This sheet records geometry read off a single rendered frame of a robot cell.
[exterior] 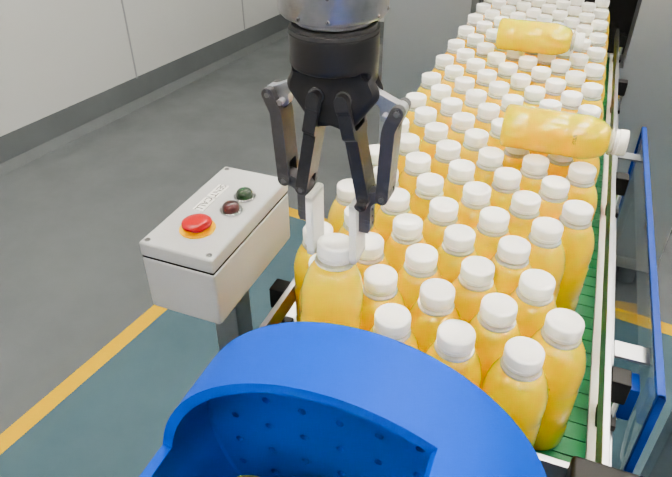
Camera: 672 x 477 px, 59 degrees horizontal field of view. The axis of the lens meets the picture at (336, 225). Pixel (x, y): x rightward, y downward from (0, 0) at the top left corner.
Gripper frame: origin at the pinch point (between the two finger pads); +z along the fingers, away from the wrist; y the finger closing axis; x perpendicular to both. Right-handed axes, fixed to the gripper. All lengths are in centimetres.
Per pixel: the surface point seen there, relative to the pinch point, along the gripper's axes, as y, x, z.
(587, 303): 28, 32, 28
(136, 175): -175, 163, 117
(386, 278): 4.0, 5.2, 9.7
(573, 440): 27.9, 5.6, 27.8
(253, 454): 0.0, -19.4, 11.6
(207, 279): -15.4, -1.7, 10.4
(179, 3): -228, 293, 68
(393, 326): 7.1, -2.0, 9.6
